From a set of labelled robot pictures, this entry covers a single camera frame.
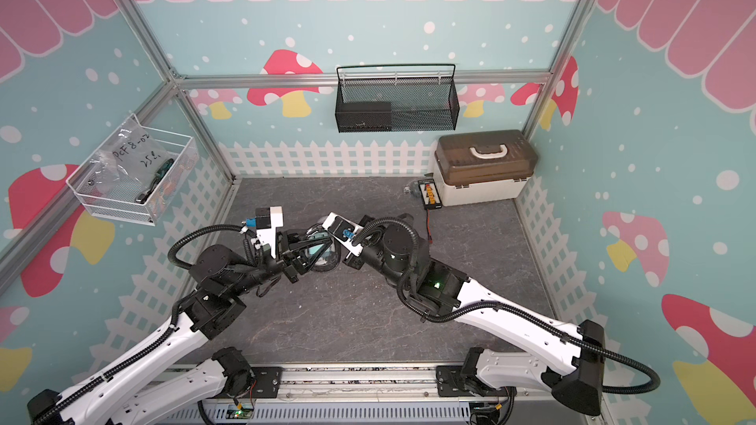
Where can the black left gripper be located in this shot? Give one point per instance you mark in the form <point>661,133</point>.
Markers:
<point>291,263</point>

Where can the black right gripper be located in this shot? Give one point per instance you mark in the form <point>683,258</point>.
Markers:
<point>353,261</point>

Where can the teal wall charger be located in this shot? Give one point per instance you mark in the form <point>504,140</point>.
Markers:
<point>320,243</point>

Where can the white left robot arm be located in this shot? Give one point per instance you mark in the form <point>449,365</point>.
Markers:
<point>226,261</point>

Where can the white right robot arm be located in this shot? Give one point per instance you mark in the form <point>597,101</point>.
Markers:
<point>567,360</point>

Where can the red black charger lead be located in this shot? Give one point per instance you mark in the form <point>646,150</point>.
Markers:
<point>428,226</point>

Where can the black yellow battery charger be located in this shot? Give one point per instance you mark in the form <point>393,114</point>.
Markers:
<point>430,196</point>

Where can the black box in basket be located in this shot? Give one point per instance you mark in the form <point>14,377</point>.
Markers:
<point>355,117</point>

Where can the green tool in basket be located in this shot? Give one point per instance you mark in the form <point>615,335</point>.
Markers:
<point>158,177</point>

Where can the brown lid storage box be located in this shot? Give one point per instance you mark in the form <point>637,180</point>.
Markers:
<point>482,167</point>

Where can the clear labelled plastic bag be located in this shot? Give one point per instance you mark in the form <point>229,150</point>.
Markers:
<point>128,159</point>

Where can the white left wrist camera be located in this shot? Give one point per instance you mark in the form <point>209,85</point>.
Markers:
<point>267,227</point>

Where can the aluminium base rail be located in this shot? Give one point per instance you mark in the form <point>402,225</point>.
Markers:
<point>411,392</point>

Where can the white wire wall basket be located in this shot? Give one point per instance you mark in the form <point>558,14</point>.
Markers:
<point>184,151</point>

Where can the black wire mesh wall basket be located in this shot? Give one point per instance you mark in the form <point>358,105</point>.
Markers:
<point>423,97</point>

